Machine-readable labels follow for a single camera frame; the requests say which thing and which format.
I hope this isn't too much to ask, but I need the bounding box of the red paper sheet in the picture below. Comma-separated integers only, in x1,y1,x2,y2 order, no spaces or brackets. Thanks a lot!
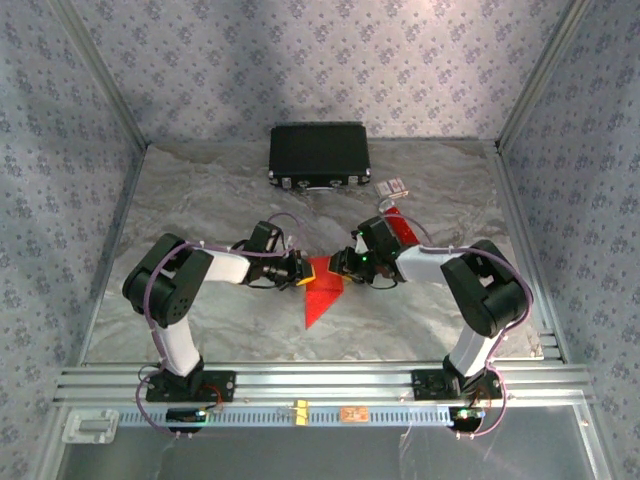
303,255,347,331

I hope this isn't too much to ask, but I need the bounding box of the red tube with silver cap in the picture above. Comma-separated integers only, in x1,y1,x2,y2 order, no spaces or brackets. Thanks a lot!
378,197,421,247

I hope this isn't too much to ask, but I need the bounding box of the small white red card box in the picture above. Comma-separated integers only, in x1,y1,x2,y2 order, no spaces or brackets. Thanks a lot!
373,178,409,199

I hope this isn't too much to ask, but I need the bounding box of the black hard case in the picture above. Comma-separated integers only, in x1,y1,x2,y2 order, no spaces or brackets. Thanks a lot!
268,121,372,194

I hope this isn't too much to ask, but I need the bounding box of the glossy grey panel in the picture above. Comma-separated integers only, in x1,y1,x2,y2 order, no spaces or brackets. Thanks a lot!
54,427,614,480

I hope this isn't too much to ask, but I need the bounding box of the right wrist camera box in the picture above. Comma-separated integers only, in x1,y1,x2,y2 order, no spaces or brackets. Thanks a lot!
357,215,401,259

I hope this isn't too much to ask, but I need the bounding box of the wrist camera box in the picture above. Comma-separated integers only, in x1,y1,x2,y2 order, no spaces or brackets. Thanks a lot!
357,215,401,259
232,219,286,256

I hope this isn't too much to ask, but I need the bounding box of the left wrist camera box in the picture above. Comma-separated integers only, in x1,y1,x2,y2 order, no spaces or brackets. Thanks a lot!
232,219,286,256

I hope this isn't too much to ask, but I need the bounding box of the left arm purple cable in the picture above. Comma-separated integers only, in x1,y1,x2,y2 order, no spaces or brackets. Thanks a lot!
135,212,305,441

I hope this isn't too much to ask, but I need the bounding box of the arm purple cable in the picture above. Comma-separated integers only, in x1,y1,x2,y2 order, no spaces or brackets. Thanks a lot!
397,213,535,442
135,212,305,441

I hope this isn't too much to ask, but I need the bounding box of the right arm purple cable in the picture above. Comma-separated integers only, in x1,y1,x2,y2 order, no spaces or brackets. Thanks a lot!
397,213,535,442

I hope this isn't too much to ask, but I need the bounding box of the long aluminium mounting rail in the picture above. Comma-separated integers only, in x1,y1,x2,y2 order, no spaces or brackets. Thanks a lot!
53,363,594,404

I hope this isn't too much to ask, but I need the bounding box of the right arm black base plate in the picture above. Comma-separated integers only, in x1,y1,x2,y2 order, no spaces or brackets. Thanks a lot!
411,368,504,401

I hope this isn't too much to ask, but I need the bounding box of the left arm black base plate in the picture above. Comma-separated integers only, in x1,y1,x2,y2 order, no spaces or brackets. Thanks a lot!
145,369,237,404

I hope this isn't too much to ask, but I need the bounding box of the slotted grey cable duct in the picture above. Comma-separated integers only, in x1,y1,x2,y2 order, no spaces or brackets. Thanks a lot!
117,405,454,429

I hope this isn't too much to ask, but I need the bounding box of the aluminium side rail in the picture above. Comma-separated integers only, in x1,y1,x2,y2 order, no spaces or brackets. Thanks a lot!
491,143,571,364
74,143,151,369

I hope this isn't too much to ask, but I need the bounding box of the grey metal bracket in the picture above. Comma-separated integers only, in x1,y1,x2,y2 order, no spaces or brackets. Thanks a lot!
61,408,121,445

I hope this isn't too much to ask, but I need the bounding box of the aluminium frame post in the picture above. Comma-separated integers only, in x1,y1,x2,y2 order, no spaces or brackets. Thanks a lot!
493,0,595,150
49,0,150,149

